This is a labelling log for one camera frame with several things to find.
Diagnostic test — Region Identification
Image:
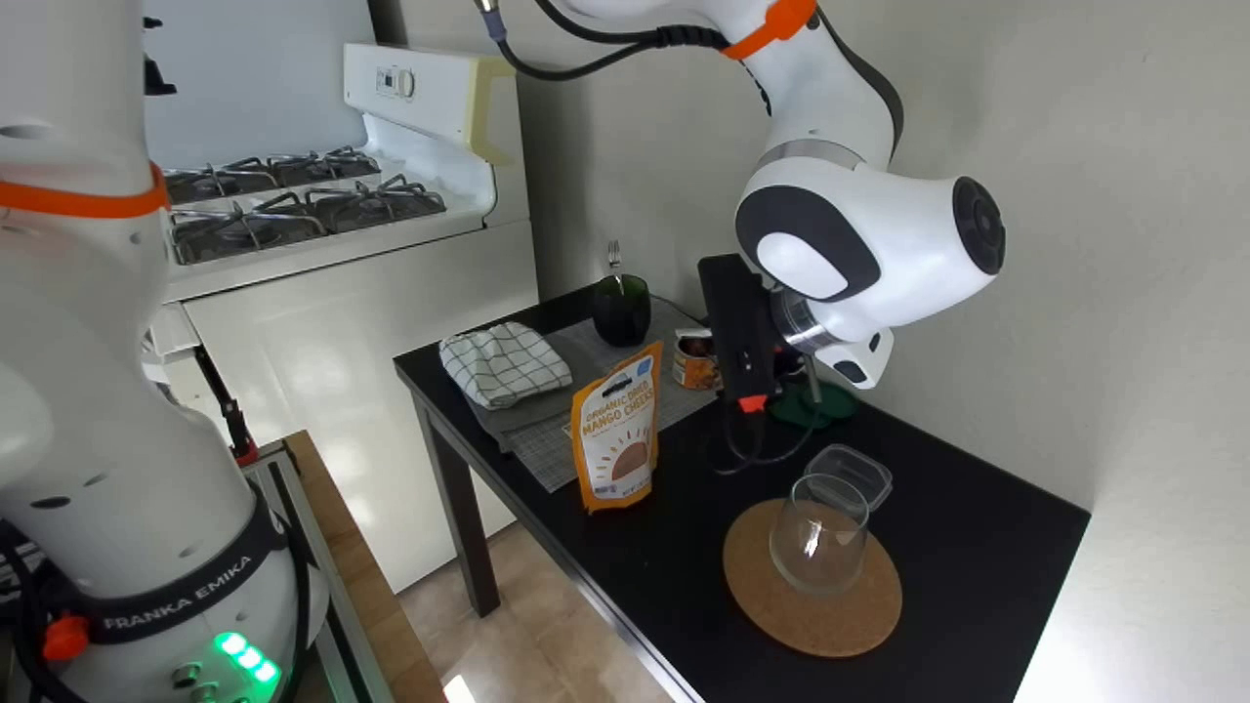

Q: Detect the green round lid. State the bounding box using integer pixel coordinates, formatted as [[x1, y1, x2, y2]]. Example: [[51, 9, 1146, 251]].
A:
[[797, 373, 860, 427]]

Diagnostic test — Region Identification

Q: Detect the black stove grate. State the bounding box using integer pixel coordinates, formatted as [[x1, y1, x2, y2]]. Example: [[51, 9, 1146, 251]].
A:
[[170, 174, 454, 268], [159, 143, 388, 208]]

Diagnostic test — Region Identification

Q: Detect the small white cup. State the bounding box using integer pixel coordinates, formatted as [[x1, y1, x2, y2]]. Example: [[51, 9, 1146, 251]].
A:
[[668, 324, 726, 395]]

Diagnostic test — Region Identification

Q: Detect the orange stand-up pouch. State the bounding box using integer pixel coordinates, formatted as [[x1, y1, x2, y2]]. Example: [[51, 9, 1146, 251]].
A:
[[563, 338, 668, 514]]

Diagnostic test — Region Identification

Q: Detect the white stove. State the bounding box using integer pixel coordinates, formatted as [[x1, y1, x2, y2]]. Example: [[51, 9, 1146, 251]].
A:
[[133, 33, 547, 599]]

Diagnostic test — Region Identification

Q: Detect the clear plastic container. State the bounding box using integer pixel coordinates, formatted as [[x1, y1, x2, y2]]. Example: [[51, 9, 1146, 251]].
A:
[[806, 440, 899, 518]]

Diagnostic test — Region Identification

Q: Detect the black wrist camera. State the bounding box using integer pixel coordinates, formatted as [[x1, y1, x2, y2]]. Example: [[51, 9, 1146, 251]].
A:
[[696, 251, 795, 420]]

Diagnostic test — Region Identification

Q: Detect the black camera clamp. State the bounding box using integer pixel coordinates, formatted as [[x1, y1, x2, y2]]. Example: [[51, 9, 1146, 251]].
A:
[[136, 13, 180, 97]]

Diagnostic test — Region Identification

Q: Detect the black rod with red tip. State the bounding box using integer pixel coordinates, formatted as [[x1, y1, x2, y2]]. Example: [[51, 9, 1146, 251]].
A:
[[188, 338, 266, 472]]

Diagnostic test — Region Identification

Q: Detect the clear glass jar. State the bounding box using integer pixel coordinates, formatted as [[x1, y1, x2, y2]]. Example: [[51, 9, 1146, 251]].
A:
[[766, 464, 874, 601]]

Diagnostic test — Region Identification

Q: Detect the round cork mat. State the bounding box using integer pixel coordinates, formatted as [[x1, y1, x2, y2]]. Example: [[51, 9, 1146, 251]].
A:
[[718, 496, 905, 664]]

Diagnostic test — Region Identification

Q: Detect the wooden board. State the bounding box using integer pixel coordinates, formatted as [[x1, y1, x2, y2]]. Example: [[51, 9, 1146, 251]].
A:
[[277, 427, 451, 703]]

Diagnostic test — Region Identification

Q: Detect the orange cable strap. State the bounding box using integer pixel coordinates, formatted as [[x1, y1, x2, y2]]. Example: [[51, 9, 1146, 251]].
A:
[[718, 0, 826, 67]]

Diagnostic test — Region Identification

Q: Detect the white checkered cloth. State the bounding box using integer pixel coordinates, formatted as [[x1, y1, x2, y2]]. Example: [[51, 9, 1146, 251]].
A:
[[434, 321, 580, 415]]

